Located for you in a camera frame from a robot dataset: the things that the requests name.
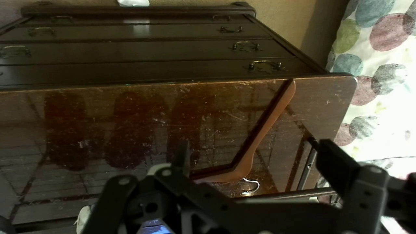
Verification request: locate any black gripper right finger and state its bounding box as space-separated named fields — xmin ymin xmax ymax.
xmin=307 ymin=138 xmax=416 ymax=234

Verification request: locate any brown wooden clothes hanger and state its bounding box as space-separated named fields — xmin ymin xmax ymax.
xmin=190 ymin=77 xmax=298 ymax=195

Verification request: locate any dark wooden dresser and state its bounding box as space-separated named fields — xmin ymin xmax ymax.
xmin=0 ymin=2 xmax=359 ymax=229

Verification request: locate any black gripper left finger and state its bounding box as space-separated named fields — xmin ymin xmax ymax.
xmin=85 ymin=138 xmax=206 ymax=234

